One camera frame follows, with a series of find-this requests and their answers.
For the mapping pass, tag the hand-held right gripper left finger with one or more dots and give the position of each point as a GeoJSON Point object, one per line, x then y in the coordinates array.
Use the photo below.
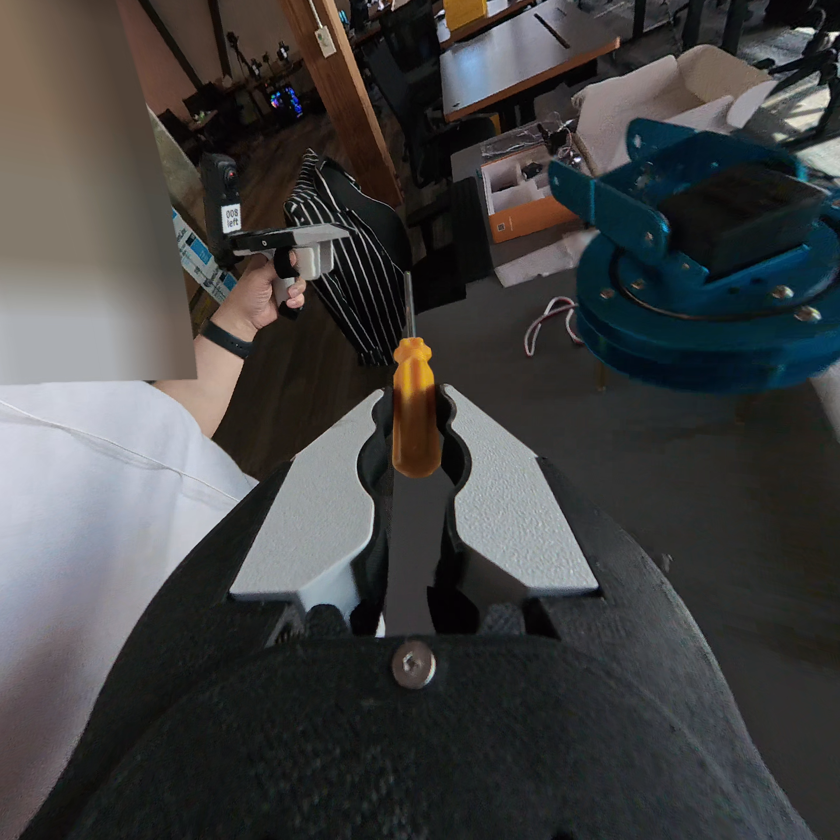
{"type": "Point", "coordinates": [308, 525]}

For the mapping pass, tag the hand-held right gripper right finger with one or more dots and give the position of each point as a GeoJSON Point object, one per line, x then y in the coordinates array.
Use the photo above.
{"type": "Point", "coordinates": [518, 525]}

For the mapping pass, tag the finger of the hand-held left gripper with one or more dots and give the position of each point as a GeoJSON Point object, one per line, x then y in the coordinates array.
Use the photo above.
{"type": "Point", "coordinates": [321, 233]}

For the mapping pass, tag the blue toy robot arm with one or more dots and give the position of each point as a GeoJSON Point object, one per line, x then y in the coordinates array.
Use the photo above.
{"type": "Point", "coordinates": [689, 315]}

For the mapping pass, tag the person's left forearm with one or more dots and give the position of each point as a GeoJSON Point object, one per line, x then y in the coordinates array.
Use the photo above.
{"type": "Point", "coordinates": [203, 387]}

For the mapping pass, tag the dark grey desk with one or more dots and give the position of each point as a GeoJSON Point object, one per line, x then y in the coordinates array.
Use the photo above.
{"type": "Point", "coordinates": [656, 472]}

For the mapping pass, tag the wood edged grey desk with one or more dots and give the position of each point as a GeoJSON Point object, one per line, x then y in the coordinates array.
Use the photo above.
{"type": "Point", "coordinates": [512, 59]}

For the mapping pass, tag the person's left hand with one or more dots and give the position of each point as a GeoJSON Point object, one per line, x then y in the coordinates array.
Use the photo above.
{"type": "Point", "coordinates": [253, 298]}

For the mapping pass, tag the black white striped bag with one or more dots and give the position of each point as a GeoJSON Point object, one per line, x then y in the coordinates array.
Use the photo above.
{"type": "Point", "coordinates": [367, 282]}

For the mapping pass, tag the blue white printed box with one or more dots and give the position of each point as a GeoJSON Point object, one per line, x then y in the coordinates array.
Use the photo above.
{"type": "Point", "coordinates": [197, 262]}

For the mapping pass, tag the wooden pillar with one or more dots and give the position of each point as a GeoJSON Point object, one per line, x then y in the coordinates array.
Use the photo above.
{"type": "Point", "coordinates": [341, 98]}

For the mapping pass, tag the black wristband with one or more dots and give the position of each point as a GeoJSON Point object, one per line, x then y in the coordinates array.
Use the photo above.
{"type": "Point", "coordinates": [226, 338]}

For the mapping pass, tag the black office chair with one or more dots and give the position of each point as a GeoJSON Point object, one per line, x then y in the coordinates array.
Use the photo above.
{"type": "Point", "coordinates": [407, 79]}

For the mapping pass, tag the white foam sheet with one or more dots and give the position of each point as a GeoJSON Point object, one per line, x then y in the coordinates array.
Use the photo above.
{"type": "Point", "coordinates": [531, 266]}

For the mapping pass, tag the person's white shirt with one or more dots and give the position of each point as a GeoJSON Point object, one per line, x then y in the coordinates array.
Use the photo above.
{"type": "Point", "coordinates": [79, 558]}

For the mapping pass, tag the yellow box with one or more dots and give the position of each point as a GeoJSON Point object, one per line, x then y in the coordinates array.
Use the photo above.
{"type": "Point", "coordinates": [466, 12]}

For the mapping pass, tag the orange white parts box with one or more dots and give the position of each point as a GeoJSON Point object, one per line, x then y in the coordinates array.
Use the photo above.
{"type": "Point", "coordinates": [656, 92]}

